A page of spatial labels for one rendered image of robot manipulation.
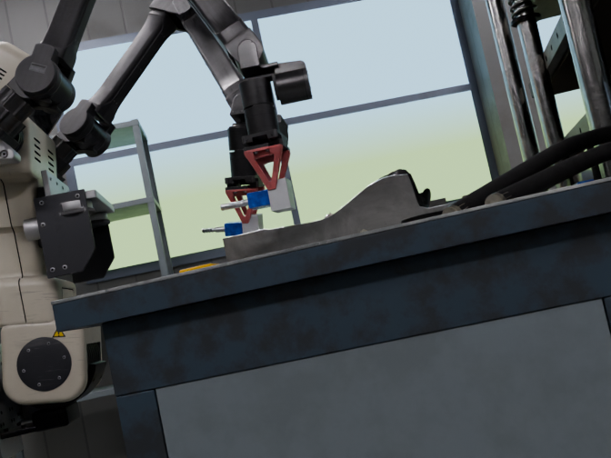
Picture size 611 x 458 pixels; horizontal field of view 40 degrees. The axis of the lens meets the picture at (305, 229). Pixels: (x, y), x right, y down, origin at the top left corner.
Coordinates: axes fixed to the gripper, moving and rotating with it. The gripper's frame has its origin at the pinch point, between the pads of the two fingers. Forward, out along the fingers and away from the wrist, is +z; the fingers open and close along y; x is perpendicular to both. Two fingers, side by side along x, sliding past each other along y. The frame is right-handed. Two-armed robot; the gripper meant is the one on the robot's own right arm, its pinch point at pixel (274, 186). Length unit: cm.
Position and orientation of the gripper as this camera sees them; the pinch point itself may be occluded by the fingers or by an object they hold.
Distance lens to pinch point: 152.3
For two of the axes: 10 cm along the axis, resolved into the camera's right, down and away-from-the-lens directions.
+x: -9.7, 2.0, 1.5
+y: 1.7, 0.5, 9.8
